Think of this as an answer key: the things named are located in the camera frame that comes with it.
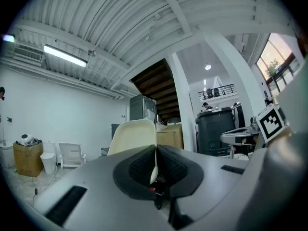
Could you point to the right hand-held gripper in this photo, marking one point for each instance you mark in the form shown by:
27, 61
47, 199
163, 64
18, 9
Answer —
270, 123

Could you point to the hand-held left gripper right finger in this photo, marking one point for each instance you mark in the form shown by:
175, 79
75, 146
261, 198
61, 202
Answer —
211, 177

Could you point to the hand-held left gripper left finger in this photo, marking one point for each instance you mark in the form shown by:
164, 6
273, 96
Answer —
96, 189

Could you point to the cream soap dish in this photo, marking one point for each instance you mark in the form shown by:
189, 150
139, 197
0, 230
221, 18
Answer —
134, 136

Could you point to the black wheeled trash bin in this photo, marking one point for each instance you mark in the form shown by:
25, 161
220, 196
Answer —
214, 131

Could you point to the white slatted chair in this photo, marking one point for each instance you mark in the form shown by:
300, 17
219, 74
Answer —
71, 154

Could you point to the black balcony railing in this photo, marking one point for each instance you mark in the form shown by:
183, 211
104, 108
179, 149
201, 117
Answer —
217, 91

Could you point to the white toilet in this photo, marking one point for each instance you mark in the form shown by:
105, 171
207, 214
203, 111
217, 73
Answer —
48, 159

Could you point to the grey flat panel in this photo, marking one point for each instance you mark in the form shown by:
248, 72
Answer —
115, 133

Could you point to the tan cardboard crate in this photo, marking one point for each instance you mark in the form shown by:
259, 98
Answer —
169, 136

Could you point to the round ceiling lamp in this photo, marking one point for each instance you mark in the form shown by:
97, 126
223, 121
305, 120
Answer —
208, 67

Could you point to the brown cardboard box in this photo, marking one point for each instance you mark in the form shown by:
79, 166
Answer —
27, 159

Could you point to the large window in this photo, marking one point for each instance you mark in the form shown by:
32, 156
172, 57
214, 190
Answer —
276, 61

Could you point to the white round device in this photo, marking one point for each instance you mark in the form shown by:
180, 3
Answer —
26, 138

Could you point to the dark wooden staircase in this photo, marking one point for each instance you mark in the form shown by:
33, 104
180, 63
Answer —
158, 85

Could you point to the grey wrapped cabinet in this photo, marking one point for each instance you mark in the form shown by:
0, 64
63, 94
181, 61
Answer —
139, 107

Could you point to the white bin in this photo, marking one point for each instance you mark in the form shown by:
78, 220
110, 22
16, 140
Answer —
6, 154

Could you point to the long fluorescent ceiling light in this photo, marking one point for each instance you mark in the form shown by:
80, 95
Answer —
65, 55

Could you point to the white air vent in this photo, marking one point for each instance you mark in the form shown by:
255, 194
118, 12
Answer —
28, 54

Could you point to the wall switch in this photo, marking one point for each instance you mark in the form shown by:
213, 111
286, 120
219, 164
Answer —
9, 119

